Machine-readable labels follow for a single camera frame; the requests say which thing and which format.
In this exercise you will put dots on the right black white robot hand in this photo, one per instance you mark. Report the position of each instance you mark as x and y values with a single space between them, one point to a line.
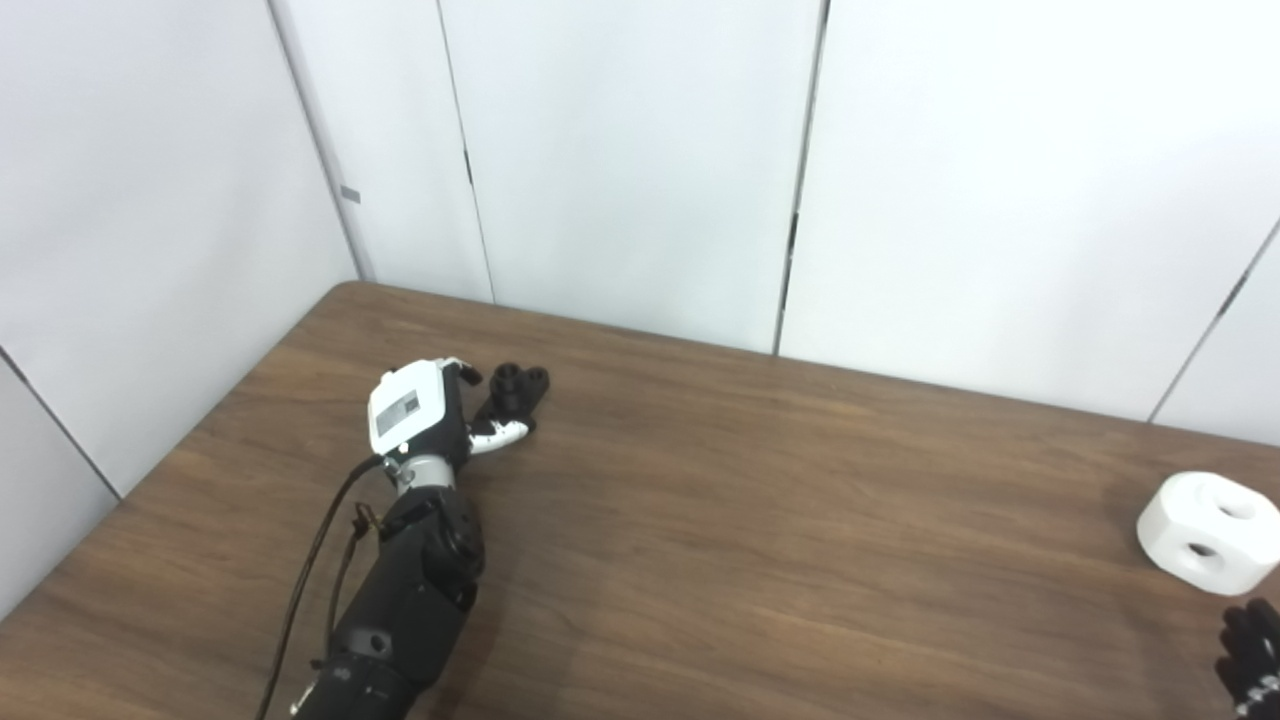
1258 655

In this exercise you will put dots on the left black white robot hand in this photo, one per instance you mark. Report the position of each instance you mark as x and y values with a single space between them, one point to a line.
410 405

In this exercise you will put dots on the black flanged holder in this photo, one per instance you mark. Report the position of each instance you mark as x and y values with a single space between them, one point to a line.
512 392

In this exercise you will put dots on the round white piece with holes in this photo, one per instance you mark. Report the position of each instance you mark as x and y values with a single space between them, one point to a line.
1195 520

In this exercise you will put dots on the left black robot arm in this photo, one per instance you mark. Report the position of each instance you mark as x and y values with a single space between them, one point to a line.
410 600

